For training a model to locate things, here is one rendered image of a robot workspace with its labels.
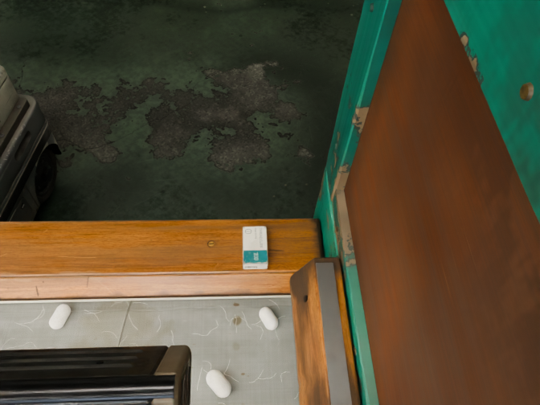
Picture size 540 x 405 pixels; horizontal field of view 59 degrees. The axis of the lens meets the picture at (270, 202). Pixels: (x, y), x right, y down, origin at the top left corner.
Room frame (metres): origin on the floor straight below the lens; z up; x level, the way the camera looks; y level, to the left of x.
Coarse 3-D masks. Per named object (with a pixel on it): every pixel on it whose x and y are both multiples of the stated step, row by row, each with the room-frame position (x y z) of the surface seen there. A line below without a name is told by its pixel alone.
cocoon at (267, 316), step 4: (264, 308) 0.25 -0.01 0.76; (268, 308) 0.25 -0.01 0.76; (260, 312) 0.25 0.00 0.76; (264, 312) 0.25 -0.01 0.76; (268, 312) 0.25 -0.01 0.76; (272, 312) 0.25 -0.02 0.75; (260, 316) 0.24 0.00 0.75; (264, 316) 0.24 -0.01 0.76; (268, 316) 0.24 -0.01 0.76; (272, 316) 0.24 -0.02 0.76; (264, 320) 0.24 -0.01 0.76; (268, 320) 0.24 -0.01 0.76; (272, 320) 0.24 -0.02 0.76; (276, 320) 0.24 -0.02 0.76; (264, 324) 0.23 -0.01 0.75; (268, 324) 0.23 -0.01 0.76; (272, 324) 0.23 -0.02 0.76; (276, 324) 0.23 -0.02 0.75; (268, 328) 0.23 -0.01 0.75; (272, 328) 0.23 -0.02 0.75
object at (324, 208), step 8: (328, 184) 0.41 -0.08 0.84; (320, 192) 0.44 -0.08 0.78; (328, 192) 0.40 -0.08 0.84; (320, 200) 0.43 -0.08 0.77; (328, 200) 0.39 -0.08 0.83; (320, 208) 0.42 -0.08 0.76; (328, 208) 0.38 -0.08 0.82; (320, 216) 0.41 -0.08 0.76; (328, 216) 0.37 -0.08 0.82; (320, 224) 0.40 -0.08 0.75; (328, 224) 0.36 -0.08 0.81; (328, 232) 0.35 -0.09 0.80; (328, 240) 0.35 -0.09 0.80; (336, 240) 0.32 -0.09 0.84; (328, 248) 0.34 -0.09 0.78; (336, 248) 0.31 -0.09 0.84; (328, 256) 0.33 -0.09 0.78; (336, 256) 0.30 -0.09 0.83
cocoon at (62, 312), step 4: (56, 308) 0.23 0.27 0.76; (60, 308) 0.23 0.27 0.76; (64, 308) 0.23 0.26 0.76; (68, 308) 0.23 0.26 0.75; (56, 312) 0.22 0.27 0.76; (60, 312) 0.22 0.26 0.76; (64, 312) 0.22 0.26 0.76; (68, 312) 0.22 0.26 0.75; (52, 316) 0.21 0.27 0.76; (56, 316) 0.21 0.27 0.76; (60, 316) 0.22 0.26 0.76; (64, 316) 0.22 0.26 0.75; (68, 316) 0.22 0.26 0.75; (52, 320) 0.21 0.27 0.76; (56, 320) 0.21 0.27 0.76; (60, 320) 0.21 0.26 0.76; (64, 320) 0.21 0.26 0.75; (52, 324) 0.20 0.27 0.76; (56, 324) 0.20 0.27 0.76; (60, 324) 0.21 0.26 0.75; (52, 328) 0.20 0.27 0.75; (56, 328) 0.20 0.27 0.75
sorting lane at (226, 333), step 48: (0, 336) 0.19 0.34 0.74; (48, 336) 0.19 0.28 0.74; (96, 336) 0.20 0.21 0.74; (144, 336) 0.20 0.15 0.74; (192, 336) 0.21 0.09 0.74; (240, 336) 0.22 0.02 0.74; (288, 336) 0.22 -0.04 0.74; (192, 384) 0.15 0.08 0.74; (240, 384) 0.15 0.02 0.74; (288, 384) 0.16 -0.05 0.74
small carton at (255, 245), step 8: (248, 232) 0.35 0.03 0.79; (256, 232) 0.36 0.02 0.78; (264, 232) 0.36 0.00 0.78; (248, 240) 0.34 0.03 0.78; (256, 240) 0.34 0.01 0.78; (264, 240) 0.34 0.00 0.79; (248, 248) 0.33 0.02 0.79; (256, 248) 0.33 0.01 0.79; (264, 248) 0.33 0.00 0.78; (248, 256) 0.32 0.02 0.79; (256, 256) 0.32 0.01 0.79; (264, 256) 0.32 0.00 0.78; (248, 264) 0.31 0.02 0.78; (256, 264) 0.31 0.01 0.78; (264, 264) 0.31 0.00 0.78
